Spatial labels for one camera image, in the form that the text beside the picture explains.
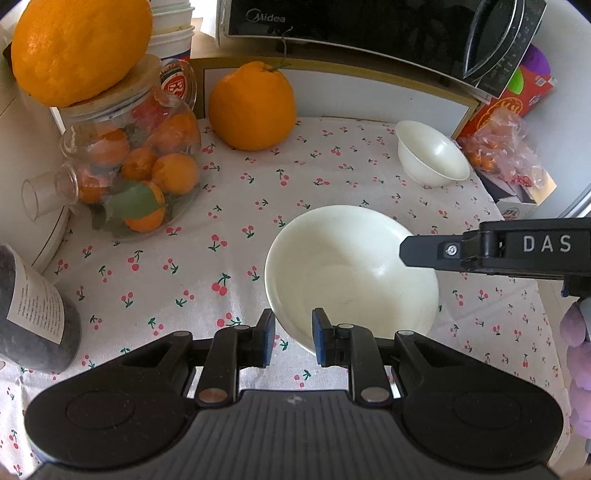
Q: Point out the clear plastic bag of fruit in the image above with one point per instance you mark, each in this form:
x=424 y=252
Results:
x=508 y=147

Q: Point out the red patterned box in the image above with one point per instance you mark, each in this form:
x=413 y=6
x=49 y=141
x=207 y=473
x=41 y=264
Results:
x=485 y=115

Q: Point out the cherry print tablecloth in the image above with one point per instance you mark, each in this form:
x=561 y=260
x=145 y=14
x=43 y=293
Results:
x=207 y=277

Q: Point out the dark bottle with white label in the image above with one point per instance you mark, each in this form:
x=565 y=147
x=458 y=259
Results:
x=27 y=341

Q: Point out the flared white bowl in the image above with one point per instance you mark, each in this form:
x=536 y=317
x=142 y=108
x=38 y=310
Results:
x=434 y=152

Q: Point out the white panel with wooden frame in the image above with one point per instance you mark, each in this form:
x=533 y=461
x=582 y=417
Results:
x=351 y=92

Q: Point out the white appliance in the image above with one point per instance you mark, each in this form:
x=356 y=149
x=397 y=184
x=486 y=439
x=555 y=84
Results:
x=18 y=161

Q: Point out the pile of small mandarins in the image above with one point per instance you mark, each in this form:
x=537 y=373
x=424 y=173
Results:
x=175 y=173

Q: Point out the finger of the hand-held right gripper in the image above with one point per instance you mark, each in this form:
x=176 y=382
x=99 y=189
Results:
x=425 y=251

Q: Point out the large white bowl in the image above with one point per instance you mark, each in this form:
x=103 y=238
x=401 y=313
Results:
x=332 y=258

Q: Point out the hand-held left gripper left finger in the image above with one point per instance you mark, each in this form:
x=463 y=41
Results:
x=267 y=337

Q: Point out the black microwave oven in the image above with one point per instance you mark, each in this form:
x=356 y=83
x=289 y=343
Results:
x=369 y=27

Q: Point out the cardboard box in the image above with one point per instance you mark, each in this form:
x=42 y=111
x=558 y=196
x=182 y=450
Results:
x=521 y=207

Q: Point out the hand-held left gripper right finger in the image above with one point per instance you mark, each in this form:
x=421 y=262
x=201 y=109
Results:
x=320 y=341

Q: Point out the green leaf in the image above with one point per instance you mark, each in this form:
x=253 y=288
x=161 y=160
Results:
x=129 y=201

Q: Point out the glass jar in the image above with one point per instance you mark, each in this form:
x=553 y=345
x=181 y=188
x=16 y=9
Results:
x=74 y=143

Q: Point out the large orange with stem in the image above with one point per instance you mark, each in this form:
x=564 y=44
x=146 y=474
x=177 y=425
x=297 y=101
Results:
x=251 y=110

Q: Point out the red box with coloured circles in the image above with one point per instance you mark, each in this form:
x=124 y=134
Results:
x=531 y=78

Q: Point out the large orange with leaves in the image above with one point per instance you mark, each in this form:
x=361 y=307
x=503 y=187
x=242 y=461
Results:
x=78 y=46

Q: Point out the stack of white paper cups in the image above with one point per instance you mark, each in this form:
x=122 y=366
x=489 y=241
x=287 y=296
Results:
x=171 y=41

